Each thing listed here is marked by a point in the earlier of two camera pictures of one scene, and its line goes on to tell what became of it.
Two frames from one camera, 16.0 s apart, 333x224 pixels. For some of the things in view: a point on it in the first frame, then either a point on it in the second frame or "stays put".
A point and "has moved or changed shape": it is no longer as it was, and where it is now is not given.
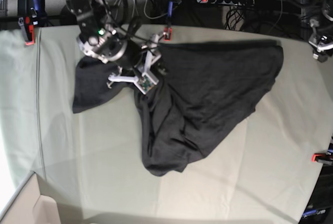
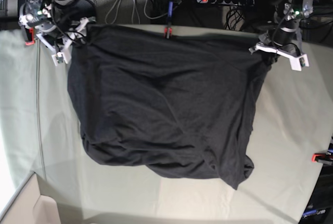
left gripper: (145, 80) to (62, 47)
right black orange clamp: (326, 158) stays put
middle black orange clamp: (167, 34) stays put
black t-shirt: (202, 89) has moved or changed shape
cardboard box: (27, 206) stays put
